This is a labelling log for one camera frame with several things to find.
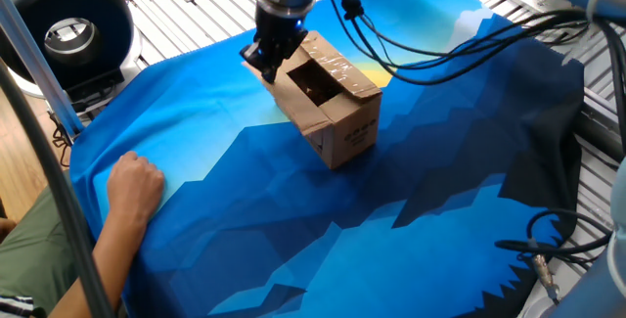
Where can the bare person forearm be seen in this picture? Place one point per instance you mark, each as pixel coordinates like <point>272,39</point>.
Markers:
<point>105,269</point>

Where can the aluminium frame post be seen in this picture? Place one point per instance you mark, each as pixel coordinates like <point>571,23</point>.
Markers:
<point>39,59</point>

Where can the black frame rail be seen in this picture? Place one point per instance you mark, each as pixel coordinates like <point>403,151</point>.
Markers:
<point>596,132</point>

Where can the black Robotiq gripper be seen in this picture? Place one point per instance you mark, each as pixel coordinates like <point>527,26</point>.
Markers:
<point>279,27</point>

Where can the bare person hand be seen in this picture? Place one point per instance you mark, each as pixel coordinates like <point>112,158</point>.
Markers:
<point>134,186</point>

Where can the brown cardboard box with label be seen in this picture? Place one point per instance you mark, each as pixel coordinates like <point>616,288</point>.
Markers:
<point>352,132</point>

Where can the green shorts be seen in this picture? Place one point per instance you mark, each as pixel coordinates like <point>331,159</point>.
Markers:
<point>34,254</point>

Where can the striped shirt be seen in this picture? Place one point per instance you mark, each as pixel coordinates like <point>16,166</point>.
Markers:
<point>12,305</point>

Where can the blue mountain print cloth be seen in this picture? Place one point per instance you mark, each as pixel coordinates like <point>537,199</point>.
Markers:
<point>293,235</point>

